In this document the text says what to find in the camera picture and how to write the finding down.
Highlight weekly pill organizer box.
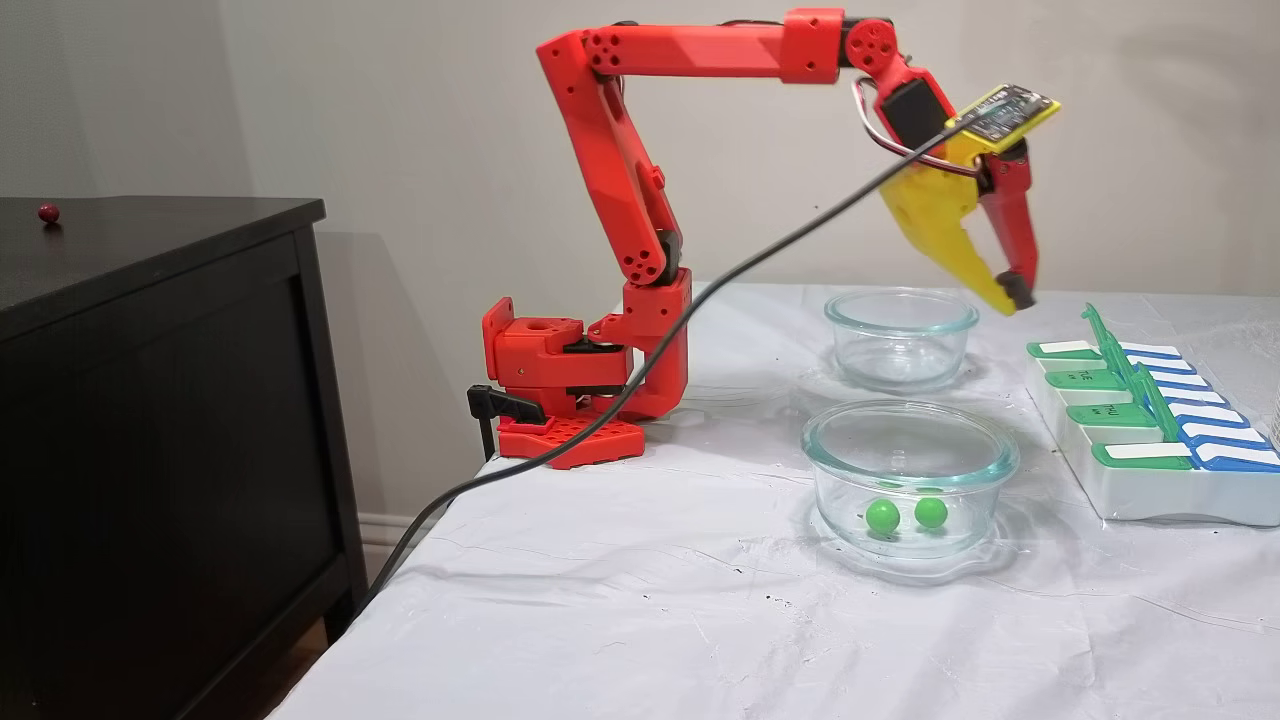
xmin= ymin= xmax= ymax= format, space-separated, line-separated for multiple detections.
xmin=1025 ymin=305 xmax=1280 ymax=526

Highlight glass bowl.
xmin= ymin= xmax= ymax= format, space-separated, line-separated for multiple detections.
xmin=800 ymin=400 xmax=1021 ymax=561
xmin=825 ymin=288 xmax=981 ymax=393

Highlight black table clamp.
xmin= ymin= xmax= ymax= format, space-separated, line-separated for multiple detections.
xmin=467 ymin=385 xmax=548 ymax=461

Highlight black wooden cabinet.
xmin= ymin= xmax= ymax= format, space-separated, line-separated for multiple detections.
xmin=0 ymin=196 xmax=369 ymax=720

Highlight black camera circuit board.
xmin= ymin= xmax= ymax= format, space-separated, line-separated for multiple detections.
xmin=945 ymin=84 xmax=1061 ymax=156

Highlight white red servo wire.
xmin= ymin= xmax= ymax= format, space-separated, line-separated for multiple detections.
xmin=852 ymin=78 xmax=986 ymax=179

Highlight black camera cable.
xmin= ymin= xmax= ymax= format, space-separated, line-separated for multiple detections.
xmin=355 ymin=120 xmax=976 ymax=611

